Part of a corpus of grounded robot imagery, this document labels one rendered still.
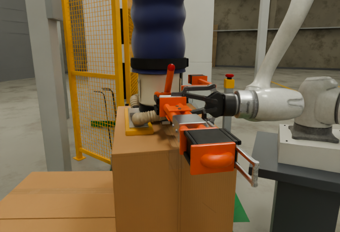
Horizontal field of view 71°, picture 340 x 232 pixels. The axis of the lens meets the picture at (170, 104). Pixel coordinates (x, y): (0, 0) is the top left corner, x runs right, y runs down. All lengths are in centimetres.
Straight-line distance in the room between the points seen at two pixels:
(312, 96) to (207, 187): 63
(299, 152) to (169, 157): 62
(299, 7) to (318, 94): 42
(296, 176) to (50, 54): 191
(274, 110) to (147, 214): 51
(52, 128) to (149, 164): 167
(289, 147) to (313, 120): 17
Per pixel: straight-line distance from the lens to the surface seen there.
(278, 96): 78
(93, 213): 119
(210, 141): 40
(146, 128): 87
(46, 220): 122
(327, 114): 119
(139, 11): 92
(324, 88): 120
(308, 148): 117
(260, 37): 445
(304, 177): 112
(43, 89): 228
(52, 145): 240
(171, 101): 71
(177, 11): 92
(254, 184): 38
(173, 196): 82
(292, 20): 92
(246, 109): 75
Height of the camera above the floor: 125
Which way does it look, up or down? 13 degrees down
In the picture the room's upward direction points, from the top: straight up
